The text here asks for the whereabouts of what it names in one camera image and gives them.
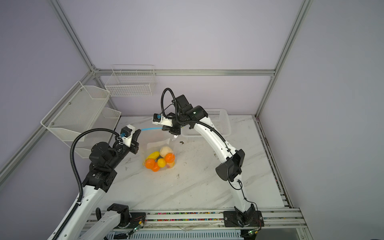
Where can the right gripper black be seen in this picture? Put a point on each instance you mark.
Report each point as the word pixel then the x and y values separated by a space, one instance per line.
pixel 172 130

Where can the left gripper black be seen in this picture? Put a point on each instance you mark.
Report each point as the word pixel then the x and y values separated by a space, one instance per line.
pixel 134 144

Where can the white garlic bulb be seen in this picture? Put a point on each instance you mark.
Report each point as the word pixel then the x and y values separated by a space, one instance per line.
pixel 164 151

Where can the clear zip top bag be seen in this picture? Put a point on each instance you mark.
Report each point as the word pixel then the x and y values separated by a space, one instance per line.
pixel 152 140

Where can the orange tangerine back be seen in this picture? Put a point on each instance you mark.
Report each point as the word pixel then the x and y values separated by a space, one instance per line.
pixel 170 158

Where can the orange tangerine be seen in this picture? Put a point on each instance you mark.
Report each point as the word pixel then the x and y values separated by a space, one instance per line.
pixel 170 158
pixel 156 168
pixel 149 163

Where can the small yellow lemon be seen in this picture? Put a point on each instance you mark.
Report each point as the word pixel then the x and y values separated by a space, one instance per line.
pixel 161 163

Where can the round yellow fruit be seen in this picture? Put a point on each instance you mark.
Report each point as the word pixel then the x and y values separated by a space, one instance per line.
pixel 170 165

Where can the orange tangerine front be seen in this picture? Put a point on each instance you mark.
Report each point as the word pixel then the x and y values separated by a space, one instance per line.
pixel 156 168

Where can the white plastic perforated basket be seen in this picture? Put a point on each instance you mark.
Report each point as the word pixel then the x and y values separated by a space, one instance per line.
pixel 220 120

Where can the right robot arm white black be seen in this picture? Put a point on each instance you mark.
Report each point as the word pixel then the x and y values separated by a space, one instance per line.
pixel 230 168

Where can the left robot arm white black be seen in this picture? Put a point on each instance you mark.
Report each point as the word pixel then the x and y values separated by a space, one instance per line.
pixel 84 221

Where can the lower white mesh shelf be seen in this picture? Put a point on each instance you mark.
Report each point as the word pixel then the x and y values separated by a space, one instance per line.
pixel 107 119

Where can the white mesh shelf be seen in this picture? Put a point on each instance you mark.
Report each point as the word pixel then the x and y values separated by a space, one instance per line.
pixel 76 112
pixel 107 119

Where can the upper white mesh shelf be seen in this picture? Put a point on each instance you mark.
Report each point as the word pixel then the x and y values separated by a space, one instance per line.
pixel 76 112

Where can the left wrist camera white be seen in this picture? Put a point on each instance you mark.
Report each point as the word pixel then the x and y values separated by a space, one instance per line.
pixel 126 135

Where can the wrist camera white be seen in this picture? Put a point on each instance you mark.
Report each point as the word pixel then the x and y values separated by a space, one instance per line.
pixel 159 119
pixel 126 135

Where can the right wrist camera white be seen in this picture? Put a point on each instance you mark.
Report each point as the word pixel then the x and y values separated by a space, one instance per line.
pixel 159 119

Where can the white wire wall basket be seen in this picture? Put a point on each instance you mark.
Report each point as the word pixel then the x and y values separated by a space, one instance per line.
pixel 132 81

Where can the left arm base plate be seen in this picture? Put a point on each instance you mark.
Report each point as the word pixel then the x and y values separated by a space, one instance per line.
pixel 131 220

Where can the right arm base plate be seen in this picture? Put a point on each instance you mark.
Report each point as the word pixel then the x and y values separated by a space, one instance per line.
pixel 243 220

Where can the aluminium front rail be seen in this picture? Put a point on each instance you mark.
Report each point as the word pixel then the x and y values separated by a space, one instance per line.
pixel 208 219

